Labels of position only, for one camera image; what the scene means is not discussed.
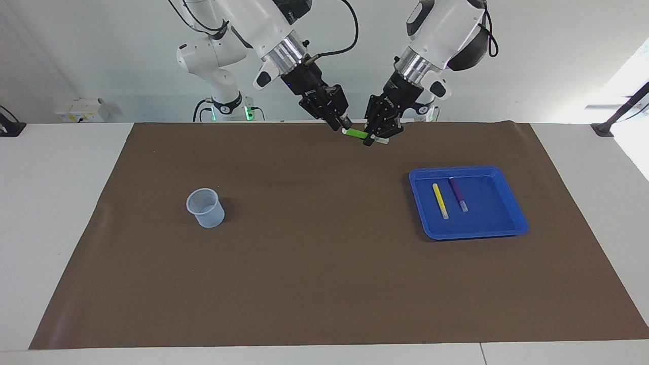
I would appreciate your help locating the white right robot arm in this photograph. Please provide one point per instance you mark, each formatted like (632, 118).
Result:
(258, 20)

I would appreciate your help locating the green marker pen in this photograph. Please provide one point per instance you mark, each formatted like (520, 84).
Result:
(357, 133)

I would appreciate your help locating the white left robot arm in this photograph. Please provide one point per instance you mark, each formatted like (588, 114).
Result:
(441, 25)

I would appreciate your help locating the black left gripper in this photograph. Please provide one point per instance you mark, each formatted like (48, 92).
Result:
(393, 104)

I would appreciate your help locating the blue plastic tray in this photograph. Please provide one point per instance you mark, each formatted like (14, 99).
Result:
(492, 213)

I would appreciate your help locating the brown table mat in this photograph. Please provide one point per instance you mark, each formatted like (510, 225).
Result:
(324, 263)

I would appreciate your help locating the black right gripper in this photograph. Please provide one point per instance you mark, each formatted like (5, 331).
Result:
(319, 96)

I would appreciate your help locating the black angled stand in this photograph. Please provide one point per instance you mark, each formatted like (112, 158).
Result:
(616, 119)

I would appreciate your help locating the white wall socket box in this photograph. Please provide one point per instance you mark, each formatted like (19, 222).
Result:
(81, 110)

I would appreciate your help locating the purple marker pen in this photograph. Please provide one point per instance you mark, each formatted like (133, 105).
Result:
(458, 193)

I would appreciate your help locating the translucent plastic cup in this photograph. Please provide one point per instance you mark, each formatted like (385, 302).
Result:
(210, 219)

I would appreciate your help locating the black table clamp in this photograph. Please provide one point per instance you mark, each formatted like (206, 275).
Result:
(11, 128)

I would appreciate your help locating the yellow marker pen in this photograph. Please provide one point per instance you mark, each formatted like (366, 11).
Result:
(440, 200)

